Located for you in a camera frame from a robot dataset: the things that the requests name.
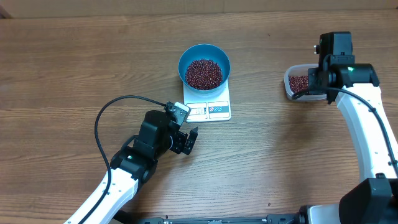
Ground clear plastic food container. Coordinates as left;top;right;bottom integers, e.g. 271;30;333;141
284;64;326;101

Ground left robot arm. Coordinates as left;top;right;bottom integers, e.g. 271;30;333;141
66;103;198;223

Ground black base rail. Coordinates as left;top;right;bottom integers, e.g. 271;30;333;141
114;210;354;224

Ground white digital kitchen scale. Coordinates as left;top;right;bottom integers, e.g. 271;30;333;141
183;81;231;123

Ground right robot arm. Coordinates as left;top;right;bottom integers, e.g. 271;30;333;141
291;32;397;224

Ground red adzuki beans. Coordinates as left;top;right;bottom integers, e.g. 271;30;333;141
288;75;308;93

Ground teal plastic bowl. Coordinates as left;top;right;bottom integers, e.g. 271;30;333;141
177;44;231;90

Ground red beans in bowl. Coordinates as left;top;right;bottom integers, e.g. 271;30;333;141
185;58;223;90

